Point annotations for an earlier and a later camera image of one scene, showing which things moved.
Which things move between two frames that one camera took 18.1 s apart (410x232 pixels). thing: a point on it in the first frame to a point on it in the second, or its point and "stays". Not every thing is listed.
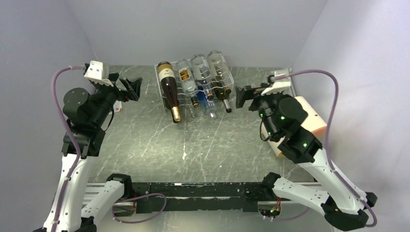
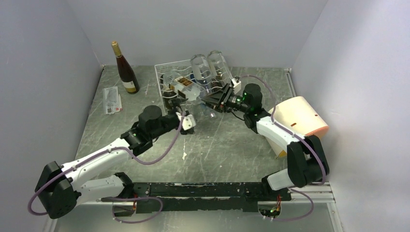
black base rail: [195, 196] stays
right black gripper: [240, 95] to [218, 100]
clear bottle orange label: [188, 80] to [194, 92]
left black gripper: [121, 96] to [176, 103]
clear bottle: [203, 72] stays
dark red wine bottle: [166, 72] to [127, 74]
